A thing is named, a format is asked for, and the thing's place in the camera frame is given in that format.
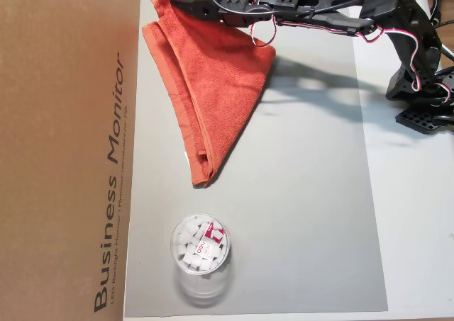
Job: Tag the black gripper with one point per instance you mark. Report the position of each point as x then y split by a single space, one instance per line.
205 6

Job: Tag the orange terry towel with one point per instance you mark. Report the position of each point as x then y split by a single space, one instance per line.
216 87

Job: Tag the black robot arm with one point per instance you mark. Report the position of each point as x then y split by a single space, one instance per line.
408 34

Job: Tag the brown cardboard monitor box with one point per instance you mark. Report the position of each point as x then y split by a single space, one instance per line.
53 158

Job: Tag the red white eraser wrapper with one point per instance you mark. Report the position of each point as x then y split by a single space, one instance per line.
210 230

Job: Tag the clear plastic jar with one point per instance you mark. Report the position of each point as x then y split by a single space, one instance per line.
200 250

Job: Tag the grey desk mat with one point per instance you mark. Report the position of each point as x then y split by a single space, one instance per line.
283 246

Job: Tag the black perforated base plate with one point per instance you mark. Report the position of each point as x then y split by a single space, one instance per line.
416 119

